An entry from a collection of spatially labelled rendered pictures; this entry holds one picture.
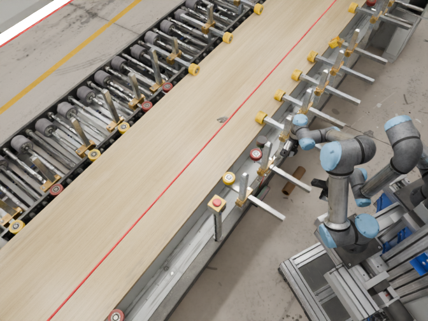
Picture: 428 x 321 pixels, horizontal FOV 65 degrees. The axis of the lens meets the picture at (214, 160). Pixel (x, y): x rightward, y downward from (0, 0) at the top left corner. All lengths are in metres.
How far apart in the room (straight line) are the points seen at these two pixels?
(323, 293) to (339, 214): 1.14
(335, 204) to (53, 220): 1.58
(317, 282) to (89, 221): 1.64
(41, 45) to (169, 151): 3.02
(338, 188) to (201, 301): 1.62
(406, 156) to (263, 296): 1.63
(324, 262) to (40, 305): 1.89
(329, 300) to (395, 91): 2.47
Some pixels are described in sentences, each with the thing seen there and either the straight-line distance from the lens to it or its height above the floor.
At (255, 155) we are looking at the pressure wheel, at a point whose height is 0.90.
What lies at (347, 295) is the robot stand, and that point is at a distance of 1.95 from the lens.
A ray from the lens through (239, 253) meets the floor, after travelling 2.89.
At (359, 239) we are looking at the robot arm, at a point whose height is 1.23.
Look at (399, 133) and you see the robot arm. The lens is 1.70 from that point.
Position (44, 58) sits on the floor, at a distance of 4.72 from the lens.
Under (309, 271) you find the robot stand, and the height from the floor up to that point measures 0.21.
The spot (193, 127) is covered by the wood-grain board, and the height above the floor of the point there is 0.90.
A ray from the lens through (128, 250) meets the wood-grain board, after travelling 2.02.
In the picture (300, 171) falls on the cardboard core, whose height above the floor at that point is 0.08.
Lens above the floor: 2.77
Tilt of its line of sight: 58 degrees down
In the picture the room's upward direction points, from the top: 2 degrees counter-clockwise
